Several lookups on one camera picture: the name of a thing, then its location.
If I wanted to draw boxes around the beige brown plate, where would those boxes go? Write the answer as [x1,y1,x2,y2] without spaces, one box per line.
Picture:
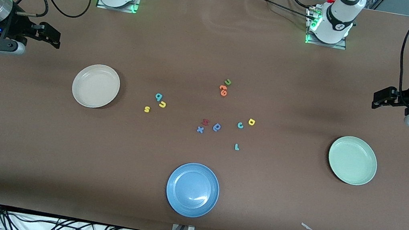
[69,61,124,112]

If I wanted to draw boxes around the black base cable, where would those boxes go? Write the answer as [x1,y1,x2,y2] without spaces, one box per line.
[249,0,320,22]

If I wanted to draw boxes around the blue plate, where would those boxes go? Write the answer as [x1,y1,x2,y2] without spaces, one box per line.
[162,159,223,222]

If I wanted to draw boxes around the pale green plate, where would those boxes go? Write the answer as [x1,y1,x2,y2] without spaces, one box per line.
[324,133,381,189]

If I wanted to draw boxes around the brown table cover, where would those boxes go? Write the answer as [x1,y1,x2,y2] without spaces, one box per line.
[0,0,409,230]

